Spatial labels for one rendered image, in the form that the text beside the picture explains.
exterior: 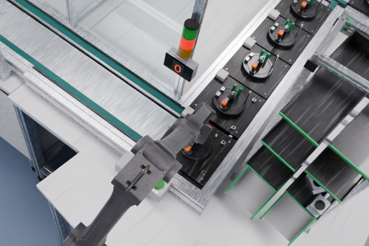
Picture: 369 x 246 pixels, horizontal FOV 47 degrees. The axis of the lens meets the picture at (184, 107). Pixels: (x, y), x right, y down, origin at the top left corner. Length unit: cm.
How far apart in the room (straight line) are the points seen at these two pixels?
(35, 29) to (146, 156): 123
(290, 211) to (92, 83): 94
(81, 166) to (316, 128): 94
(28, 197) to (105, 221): 162
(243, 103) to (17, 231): 144
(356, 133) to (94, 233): 70
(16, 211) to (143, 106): 112
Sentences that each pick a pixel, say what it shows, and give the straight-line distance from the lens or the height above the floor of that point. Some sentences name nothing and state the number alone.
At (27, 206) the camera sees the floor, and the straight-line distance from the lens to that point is 261.
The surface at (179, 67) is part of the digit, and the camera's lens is 155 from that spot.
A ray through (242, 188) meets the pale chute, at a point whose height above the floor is 102.
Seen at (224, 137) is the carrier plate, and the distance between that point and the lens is 171.
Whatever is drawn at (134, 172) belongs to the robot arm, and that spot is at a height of 160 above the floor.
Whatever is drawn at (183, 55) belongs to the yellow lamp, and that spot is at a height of 128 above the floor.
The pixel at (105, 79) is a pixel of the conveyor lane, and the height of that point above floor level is 92.
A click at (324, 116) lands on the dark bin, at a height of 154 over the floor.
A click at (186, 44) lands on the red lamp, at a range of 145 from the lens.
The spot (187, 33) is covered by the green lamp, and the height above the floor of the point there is 139.
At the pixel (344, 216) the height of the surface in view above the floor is 86.
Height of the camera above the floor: 243
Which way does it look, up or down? 57 degrees down
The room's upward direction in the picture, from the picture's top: 17 degrees clockwise
